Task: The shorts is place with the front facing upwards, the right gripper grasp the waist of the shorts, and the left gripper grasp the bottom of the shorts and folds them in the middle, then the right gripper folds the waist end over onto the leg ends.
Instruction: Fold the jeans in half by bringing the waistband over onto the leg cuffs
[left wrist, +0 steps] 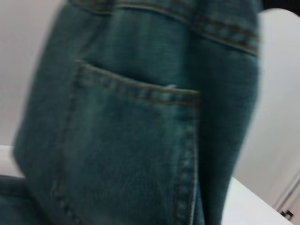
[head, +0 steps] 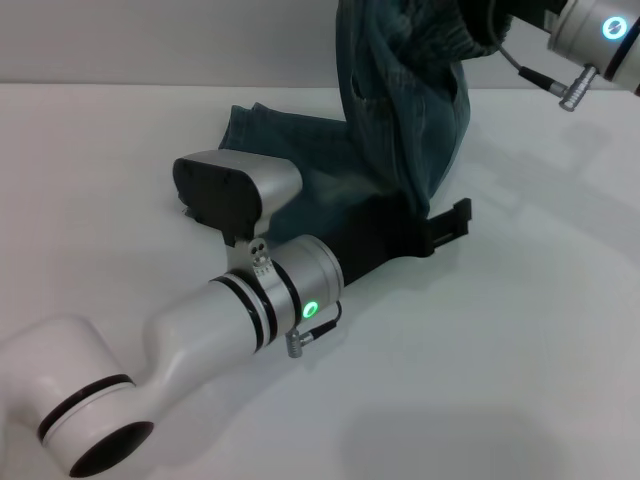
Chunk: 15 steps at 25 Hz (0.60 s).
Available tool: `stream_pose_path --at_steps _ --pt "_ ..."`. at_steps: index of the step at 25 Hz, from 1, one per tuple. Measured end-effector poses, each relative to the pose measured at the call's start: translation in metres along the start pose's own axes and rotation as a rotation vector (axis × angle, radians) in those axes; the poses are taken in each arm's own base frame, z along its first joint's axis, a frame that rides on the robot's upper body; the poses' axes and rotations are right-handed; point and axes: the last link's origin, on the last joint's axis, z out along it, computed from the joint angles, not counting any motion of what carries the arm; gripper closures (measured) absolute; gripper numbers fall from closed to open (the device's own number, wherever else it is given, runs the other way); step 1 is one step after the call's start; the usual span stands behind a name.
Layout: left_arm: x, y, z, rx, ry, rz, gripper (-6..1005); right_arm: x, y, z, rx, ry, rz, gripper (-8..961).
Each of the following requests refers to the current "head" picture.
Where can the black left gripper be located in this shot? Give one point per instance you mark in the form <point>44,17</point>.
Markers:
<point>380,240</point>

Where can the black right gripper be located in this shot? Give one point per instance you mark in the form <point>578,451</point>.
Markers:
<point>510,20</point>

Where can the blue denim shorts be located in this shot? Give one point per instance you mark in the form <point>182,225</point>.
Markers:
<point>400,100</point>

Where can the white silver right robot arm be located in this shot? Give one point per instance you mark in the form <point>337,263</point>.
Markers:
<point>595,35</point>

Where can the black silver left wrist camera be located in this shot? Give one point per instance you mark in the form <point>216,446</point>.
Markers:
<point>230,192</point>

